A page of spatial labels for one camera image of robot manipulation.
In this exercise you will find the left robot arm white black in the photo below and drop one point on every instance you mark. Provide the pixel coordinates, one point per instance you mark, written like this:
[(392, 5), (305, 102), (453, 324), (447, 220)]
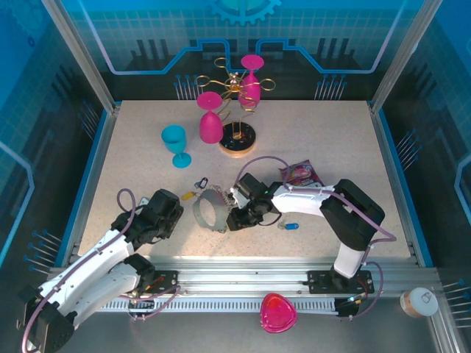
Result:
[(92, 257)]

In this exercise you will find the pink translucent bowl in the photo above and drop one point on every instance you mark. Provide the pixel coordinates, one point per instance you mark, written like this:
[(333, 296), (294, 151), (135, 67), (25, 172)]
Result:
[(277, 312)]

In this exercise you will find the aluminium frame post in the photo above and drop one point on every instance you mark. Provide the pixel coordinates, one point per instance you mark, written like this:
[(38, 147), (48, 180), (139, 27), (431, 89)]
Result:
[(79, 55), (401, 55)]

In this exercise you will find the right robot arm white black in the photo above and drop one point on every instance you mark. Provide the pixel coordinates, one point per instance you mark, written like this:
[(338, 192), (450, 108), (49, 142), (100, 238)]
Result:
[(301, 200)]

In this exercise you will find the key with yellow tag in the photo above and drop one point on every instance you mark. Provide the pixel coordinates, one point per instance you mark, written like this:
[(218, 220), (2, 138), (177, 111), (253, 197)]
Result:
[(187, 196)]

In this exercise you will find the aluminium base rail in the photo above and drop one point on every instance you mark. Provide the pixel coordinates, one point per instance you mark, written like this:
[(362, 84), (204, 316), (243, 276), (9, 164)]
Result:
[(239, 274)]

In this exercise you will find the blue plastic goblet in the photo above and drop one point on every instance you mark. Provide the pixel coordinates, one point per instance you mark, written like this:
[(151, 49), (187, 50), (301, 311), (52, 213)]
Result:
[(173, 139)]

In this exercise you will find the cup with white lid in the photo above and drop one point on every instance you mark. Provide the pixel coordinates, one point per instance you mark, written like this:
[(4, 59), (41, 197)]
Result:
[(423, 299)]

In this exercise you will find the large silver keyring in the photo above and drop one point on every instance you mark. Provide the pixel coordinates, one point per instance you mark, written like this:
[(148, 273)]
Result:
[(206, 195)]

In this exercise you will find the aluminium side rail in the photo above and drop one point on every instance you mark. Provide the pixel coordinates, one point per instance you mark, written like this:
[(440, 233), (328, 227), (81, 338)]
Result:
[(395, 176), (93, 176)]

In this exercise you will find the pink plastic goblet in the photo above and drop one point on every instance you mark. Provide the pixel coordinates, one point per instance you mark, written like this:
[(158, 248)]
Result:
[(250, 92), (210, 127)]

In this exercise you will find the key with dark tag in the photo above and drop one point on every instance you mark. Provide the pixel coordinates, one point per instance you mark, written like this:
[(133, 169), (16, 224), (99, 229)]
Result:
[(203, 181)]

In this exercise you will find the colourful snack bag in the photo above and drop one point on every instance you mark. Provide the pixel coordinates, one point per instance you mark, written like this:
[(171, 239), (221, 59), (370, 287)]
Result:
[(301, 174)]

